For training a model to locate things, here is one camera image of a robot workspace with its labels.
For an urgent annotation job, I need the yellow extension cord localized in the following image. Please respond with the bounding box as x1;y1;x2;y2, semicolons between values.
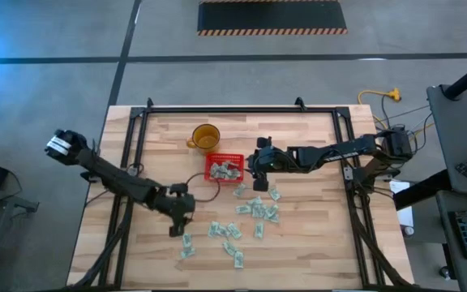
357;88;435;139

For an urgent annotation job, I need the dark grey desk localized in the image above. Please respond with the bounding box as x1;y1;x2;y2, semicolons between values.
435;189;467;292

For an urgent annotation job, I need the yellow glass mug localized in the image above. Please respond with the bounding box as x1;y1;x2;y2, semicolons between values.
186;123;221;154

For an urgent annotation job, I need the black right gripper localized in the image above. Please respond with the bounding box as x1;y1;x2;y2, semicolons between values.
245;136;274;192

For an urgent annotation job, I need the black metal stand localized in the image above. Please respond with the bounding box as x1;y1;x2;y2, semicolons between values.
0;188;41;292

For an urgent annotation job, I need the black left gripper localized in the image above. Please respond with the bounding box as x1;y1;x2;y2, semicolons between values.
152;189;197;238

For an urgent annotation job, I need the white paper sheet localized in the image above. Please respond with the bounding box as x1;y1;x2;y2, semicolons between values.
389;179;415;229

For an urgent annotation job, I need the black cable bundle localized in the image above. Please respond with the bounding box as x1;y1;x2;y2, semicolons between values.
373;95;435;141

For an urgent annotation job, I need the red slotted plastic basket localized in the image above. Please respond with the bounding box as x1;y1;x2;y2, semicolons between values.
204;152;246;184

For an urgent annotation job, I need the black aluminium table frame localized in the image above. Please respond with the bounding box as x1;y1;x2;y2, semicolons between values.
66;97;417;292

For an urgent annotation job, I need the black desk leg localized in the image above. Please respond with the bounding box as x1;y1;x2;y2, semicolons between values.
392;168;456;212

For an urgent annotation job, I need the black hazard-striped floor mat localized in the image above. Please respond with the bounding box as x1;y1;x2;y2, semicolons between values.
196;0;349;37

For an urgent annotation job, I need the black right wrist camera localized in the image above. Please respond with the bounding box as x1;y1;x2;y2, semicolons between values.
263;148;287;174

